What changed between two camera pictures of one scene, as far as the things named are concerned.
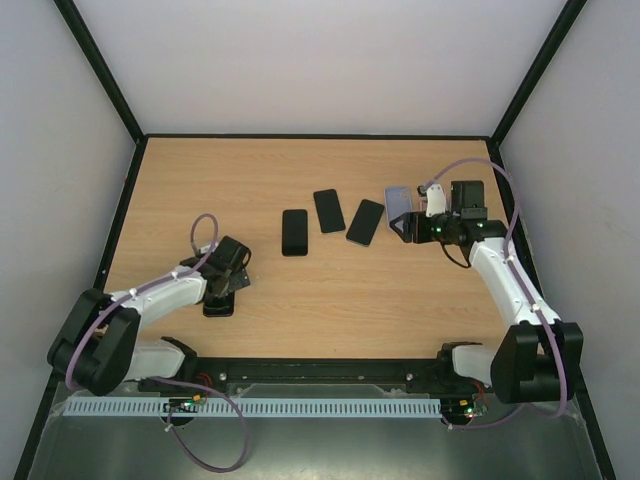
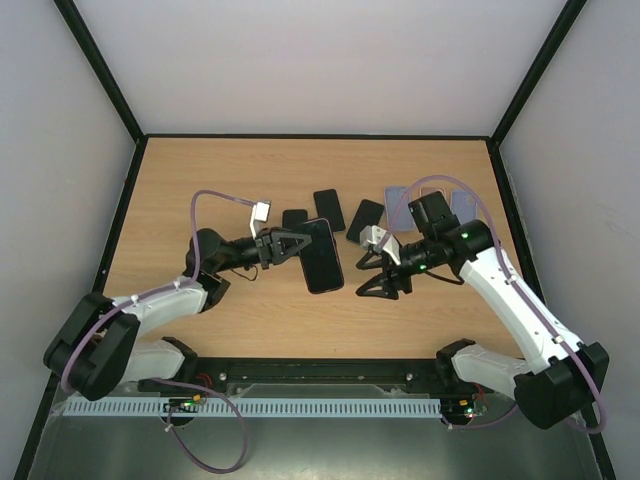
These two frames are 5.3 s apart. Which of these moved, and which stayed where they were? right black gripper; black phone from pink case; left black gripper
Moved: left black gripper; right black gripper
Stayed: black phone from pink case
